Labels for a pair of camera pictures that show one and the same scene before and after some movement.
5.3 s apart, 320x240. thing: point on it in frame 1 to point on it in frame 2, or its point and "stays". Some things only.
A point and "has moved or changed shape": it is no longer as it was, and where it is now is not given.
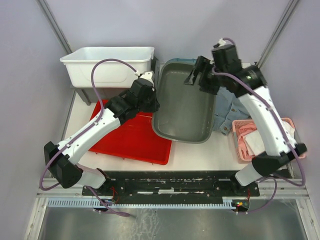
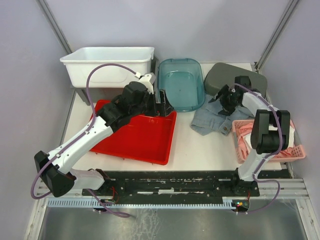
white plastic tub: [79, 61] stays
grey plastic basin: [186, 114] has moved or changed shape
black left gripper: [155, 105] stays
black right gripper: [203, 65] to [225, 90]
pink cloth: [244, 128] stays
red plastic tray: [136, 139] stays
